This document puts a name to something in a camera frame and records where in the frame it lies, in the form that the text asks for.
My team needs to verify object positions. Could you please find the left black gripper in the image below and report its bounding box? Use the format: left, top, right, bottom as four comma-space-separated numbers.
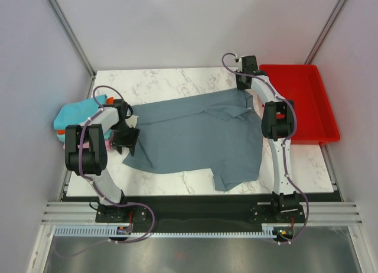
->
110, 122, 140, 156

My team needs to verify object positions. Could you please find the grey-blue t shirt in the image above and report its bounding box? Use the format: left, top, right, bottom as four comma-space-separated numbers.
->
123, 89, 263, 191

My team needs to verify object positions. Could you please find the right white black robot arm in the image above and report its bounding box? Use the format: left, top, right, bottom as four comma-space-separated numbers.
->
234, 56, 299, 222

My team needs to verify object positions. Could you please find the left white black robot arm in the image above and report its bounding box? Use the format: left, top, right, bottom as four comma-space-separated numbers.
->
65, 99, 140, 222

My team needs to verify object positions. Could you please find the pink folded t shirt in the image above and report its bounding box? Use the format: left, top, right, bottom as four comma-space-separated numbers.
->
61, 139, 112, 151

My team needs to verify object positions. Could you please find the orange folded t shirt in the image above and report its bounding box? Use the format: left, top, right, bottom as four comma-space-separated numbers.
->
57, 97, 115, 135

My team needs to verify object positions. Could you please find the red plastic bin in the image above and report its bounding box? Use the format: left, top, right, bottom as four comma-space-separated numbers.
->
259, 64, 340, 145

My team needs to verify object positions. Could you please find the teal folded t shirt top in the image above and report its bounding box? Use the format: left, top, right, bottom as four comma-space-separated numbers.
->
53, 95, 107, 131

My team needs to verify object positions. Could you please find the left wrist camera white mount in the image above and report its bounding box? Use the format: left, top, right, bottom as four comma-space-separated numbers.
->
125, 115, 138, 128

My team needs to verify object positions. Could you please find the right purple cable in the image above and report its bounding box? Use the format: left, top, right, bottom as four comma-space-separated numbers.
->
221, 53, 309, 245

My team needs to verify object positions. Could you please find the purple cable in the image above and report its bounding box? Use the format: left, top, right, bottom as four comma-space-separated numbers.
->
221, 53, 309, 245
77, 85, 157, 244

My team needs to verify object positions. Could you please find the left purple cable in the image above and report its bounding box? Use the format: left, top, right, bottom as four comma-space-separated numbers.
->
77, 85, 157, 244

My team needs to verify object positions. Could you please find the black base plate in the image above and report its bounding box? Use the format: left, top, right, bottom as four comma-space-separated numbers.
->
95, 194, 307, 234

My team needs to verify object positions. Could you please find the right aluminium corner post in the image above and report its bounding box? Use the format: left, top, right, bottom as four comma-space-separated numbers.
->
304, 0, 348, 64

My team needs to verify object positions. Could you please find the aluminium corner post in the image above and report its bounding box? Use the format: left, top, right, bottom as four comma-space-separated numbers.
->
41, 0, 97, 79
304, 0, 348, 64

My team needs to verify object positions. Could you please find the left white cable duct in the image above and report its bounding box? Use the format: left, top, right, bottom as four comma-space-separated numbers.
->
54, 225, 133, 238

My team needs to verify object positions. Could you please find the white cable duct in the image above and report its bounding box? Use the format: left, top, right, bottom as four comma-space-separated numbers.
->
54, 225, 133, 238
262, 223, 292, 236

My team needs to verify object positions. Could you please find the right white cable duct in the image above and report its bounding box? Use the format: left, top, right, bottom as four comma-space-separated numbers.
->
262, 223, 292, 236

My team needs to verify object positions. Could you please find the aluminium rail frame front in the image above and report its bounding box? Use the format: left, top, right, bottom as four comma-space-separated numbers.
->
27, 202, 377, 272

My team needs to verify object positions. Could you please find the left aluminium corner post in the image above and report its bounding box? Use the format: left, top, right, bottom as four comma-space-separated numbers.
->
41, 0, 97, 79

